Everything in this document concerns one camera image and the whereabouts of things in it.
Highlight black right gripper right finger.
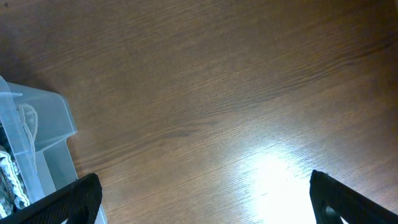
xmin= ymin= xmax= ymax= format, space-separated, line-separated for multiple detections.
xmin=310 ymin=170 xmax=397 ymax=224

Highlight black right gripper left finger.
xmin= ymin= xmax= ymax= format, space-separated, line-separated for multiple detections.
xmin=1 ymin=173 xmax=103 ymax=224

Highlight light blue jeans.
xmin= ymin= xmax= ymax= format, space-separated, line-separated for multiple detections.
xmin=1 ymin=103 xmax=38 ymax=218

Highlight clear plastic storage bin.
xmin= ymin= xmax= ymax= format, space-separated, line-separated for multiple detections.
xmin=0 ymin=75 xmax=108 ymax=224

